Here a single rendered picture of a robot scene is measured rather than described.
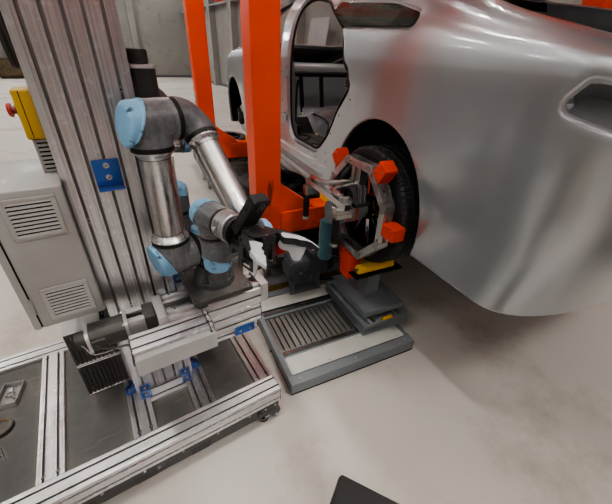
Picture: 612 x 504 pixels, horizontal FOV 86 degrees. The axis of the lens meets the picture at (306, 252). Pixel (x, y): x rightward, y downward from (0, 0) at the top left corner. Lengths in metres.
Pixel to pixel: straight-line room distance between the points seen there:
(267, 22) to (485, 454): 2.31
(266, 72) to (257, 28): 0.19
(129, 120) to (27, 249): 0.52
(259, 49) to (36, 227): 1.29
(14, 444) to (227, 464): 0.84
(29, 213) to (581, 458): 2.42
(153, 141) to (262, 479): 1.40
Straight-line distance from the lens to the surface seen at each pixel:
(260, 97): 1.95
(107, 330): 1.31
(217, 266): 0.90
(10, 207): 1.21
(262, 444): 1.80
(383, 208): 1.63
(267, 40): 1.95
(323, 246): 2.00
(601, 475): 2.24
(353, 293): 2.22
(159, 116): 0.99
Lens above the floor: 1.58
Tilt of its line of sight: 31 degrees down
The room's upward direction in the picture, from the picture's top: 3 degrees clockwise
